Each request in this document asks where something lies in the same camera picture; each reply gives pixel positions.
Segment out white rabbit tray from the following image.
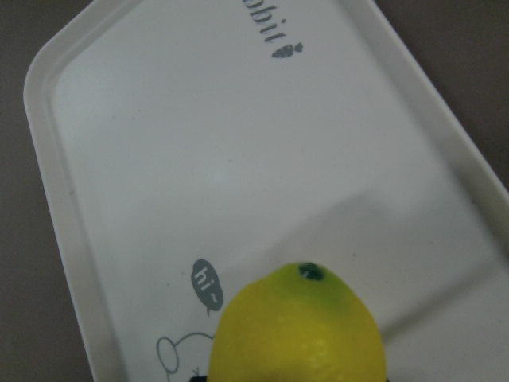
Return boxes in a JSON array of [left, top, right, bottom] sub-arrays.
[[24, 1, 508, 381]]

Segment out yellow lemon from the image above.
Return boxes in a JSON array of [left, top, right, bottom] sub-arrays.
[[208, 263, 387, 381]]

